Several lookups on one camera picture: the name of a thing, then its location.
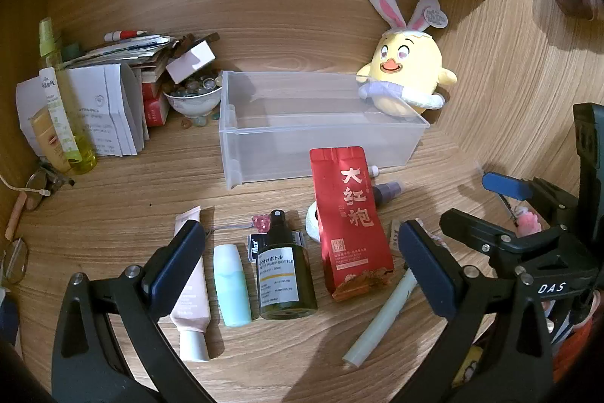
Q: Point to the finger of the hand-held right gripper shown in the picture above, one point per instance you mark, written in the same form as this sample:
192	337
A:
476	233
507	186

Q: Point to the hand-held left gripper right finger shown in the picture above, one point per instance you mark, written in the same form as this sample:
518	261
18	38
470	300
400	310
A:
427	263

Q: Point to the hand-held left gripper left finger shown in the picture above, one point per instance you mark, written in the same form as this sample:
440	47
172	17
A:
177	259

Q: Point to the mint green bottle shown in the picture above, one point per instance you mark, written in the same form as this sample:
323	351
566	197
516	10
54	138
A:
231	285

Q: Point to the pale green stick tube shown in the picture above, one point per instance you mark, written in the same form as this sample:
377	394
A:
377	322

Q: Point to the red tea packet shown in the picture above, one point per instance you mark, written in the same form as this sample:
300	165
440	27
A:
349	214

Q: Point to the small red white tube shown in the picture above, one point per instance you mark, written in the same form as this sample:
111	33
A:
375	171

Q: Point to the clear plastic storage bin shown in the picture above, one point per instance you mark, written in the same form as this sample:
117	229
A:
283	134

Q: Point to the small striped packet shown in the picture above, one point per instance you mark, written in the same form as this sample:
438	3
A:
394	233

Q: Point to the pink cream tube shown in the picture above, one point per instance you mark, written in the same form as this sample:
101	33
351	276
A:
193	304

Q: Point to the dark green pump bottle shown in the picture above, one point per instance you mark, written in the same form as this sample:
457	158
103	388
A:
283	275

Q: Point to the yellow printed packet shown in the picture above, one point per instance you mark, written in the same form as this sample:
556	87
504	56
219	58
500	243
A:
468	367

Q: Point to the pale green glass pebble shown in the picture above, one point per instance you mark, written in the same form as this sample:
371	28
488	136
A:
200	121

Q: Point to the red boxes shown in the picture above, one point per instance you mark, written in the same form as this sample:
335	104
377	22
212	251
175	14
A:
155	105

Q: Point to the yellow chick plush toy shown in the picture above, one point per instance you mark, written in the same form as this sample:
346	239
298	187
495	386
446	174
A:
410	63

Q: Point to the white bowl of glass stones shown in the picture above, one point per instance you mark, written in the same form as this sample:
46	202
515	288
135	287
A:
191	103

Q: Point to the folded white paper leaflets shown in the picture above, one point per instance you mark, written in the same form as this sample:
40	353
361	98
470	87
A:
104	110

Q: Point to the tan pencil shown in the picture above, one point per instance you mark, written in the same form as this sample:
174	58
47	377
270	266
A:
16	216

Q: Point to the tan sunscreen bottle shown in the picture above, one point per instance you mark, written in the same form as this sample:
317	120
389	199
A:
47	138

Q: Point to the yellow-green spray bottle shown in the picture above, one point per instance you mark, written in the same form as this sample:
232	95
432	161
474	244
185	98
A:
66	110

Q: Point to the small white cardboard box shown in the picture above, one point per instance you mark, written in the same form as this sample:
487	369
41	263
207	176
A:
188	60

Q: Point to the stack of books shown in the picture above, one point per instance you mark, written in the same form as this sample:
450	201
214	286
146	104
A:
127	51

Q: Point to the red white marker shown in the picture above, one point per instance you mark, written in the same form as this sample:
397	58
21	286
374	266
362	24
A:
125	35

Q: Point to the green small container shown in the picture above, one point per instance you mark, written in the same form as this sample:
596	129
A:
71	50

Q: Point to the dark frame eyeglasses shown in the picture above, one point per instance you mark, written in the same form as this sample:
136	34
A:
40	186

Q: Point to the thin frame eyeglasses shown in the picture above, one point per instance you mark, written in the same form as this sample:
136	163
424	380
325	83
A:
21	249

